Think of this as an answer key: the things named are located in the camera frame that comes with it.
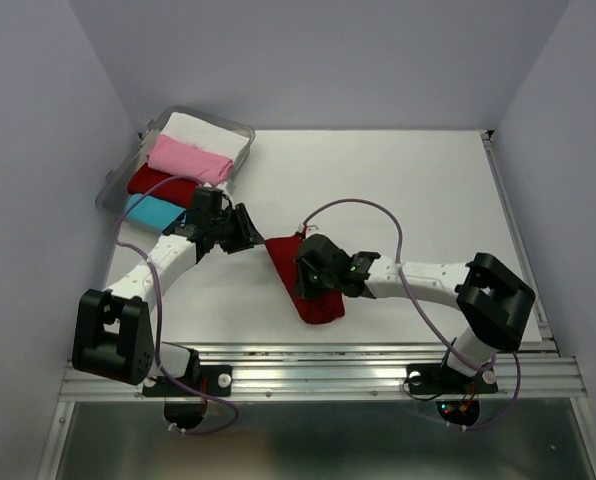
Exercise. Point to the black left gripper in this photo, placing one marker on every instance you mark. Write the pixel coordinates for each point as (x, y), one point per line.
(247, 234)

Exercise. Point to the rolled dark red t shirt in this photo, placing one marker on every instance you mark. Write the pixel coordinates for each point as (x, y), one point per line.
(177, 191)

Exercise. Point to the rolled pink t shirt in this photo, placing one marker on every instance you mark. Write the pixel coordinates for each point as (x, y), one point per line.
(179, 159)

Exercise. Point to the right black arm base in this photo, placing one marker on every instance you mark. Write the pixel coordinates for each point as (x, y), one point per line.
(436, 379)

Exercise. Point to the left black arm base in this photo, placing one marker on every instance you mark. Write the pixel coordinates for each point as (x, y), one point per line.
(214, 380)

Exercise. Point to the rolled cyan t shirt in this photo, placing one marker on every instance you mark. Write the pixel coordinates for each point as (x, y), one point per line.
(151, 214)

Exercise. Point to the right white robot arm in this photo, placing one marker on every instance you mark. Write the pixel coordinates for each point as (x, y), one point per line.
(494, 301)

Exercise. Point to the rolled white t shirt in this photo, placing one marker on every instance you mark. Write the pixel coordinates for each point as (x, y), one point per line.
(205, 136)

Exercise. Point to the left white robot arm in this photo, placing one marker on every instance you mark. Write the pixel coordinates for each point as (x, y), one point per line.
(118, 332)

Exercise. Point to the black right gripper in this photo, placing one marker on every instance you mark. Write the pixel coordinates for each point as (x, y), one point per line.
(304, 288)

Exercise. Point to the clear plastic storage bin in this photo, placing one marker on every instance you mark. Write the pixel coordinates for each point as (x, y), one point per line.
(113, 197)

